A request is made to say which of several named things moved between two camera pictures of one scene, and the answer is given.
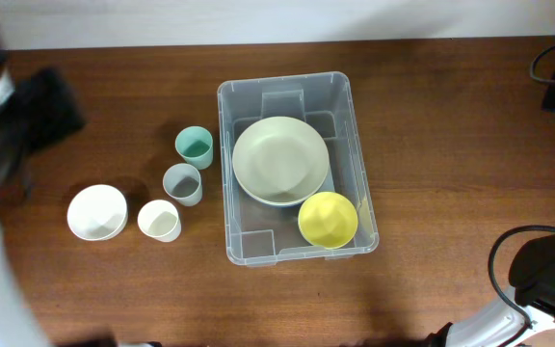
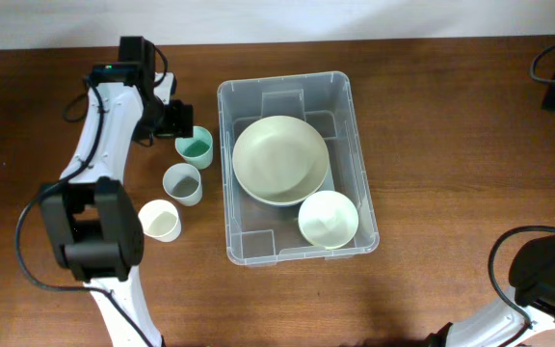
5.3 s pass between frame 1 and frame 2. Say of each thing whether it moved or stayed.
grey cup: stayed
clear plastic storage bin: stayed
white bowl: moved
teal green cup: stayed
